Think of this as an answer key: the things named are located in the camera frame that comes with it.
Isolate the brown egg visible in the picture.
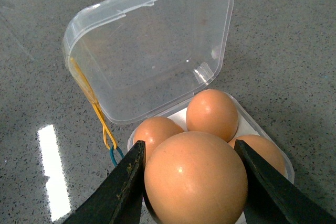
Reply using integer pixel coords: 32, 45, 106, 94
186, 89, 238, 142
228, 134, 286, 176
133, 116, 184, 163
144, 132, 248, 223

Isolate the blue rubber band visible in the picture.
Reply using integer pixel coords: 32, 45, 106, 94
110, 145, 125, 167

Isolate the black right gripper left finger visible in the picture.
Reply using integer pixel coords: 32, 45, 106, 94
64, 141, 145, 224

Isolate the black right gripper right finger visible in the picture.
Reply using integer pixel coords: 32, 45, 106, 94
234, 140, 335, 223

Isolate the clear plastic egg box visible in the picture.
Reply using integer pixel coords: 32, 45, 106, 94
64, 0, 293, 182

